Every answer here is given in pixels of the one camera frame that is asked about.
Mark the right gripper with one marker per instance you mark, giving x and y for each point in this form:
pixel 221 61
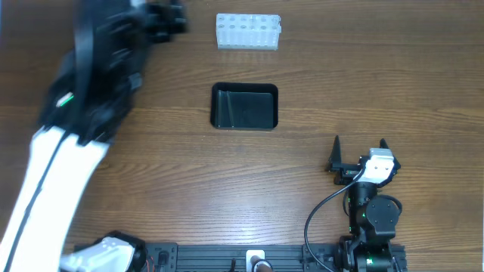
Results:
pixel 346 174

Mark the mounting rail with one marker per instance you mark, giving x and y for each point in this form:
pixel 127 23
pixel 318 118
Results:
pixel 211 258

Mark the clear test tube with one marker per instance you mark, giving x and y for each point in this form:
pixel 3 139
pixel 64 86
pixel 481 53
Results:
pixel 230 109
pixel 219 109

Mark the white test tube rack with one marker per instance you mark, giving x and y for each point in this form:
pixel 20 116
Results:
pixel 249 36

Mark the black tray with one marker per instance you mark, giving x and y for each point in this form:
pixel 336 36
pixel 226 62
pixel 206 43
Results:
pixel 246 124

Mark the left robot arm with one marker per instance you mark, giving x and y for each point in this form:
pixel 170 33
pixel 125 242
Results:
pixel 49 181

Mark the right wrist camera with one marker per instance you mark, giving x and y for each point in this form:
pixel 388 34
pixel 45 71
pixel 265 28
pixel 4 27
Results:
pixel 378 166

